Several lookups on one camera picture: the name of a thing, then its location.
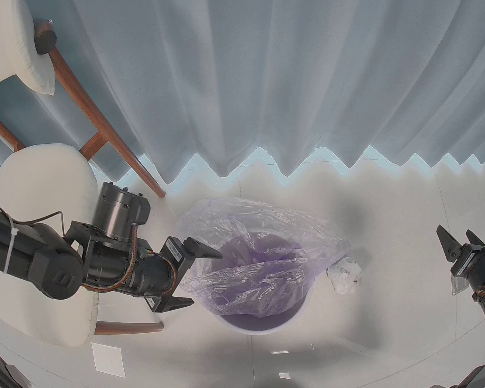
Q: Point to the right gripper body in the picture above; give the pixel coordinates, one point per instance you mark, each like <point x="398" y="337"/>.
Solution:
<point x="479" y="265"/>

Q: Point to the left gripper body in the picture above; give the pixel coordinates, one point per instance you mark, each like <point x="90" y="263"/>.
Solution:
<point x="161" y="277"/>

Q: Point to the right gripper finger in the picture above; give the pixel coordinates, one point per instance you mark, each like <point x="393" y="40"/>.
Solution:
<point x="476" y="241"/>
<point x="450" y="247"/>

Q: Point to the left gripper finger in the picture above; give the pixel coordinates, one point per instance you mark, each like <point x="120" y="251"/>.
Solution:
<point x="200" y="249"/>
<point x="173" y="302"/>

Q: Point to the purple plastic bag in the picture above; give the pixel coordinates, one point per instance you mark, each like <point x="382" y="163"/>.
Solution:
<point x="266" y="232"/>

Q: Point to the white trash bin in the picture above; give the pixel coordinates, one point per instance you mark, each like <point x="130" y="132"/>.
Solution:
<point x="266" y="323"/>

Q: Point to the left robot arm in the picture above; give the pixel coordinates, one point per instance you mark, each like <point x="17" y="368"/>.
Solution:
<point x="44" y="253"/>

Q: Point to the crumpled white paper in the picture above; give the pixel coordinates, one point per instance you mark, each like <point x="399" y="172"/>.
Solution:
<point x="343" y="277"/>

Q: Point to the white cushioned wooden chair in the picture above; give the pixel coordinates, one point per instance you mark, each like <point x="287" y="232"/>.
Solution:
<point x="44" y="184"/>

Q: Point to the pale blue curtain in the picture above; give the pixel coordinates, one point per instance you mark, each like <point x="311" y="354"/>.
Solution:
<point x="266" y="55"/>

